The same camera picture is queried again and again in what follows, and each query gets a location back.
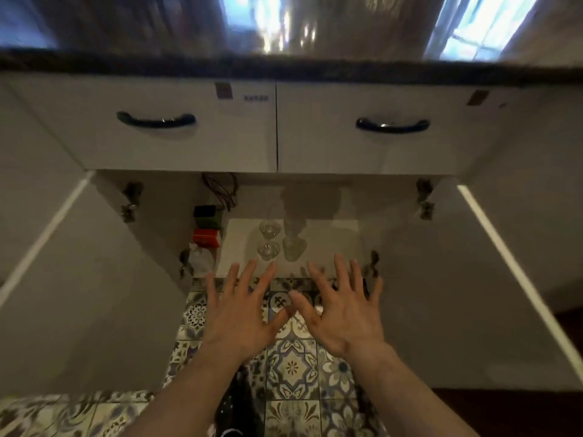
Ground white cabinet shelf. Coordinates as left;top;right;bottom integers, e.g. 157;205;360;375
215;217;367;279

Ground black cable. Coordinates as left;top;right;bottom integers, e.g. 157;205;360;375
201;173;239;212

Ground person's dark clothing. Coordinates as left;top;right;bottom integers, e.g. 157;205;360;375
213;363;266;437

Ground white plastic bag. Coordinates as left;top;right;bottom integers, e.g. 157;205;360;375
189;244;219;278

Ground white cabinet door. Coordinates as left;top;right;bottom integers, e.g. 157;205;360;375
376;176;583;392
0;170;194;398

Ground person's right hand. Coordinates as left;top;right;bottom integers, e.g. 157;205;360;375
289;253;385;361

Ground dark curved drawer handle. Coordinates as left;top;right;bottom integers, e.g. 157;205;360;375
355;117;431;134
116;111;197;130

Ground person's left forearm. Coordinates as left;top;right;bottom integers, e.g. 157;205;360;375
119;343;249;437

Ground person's left hand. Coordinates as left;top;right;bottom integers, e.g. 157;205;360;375
203;259;297;365

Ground red small box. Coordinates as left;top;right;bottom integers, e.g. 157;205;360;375
192;229;221;249

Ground dark green box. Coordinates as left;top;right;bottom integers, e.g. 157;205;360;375
193;205;225;231

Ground white drawer front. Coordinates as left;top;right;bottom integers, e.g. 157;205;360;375
277;81;524;177
5;73;278;173

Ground person's right forearm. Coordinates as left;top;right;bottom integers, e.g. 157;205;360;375
346;341;480;437

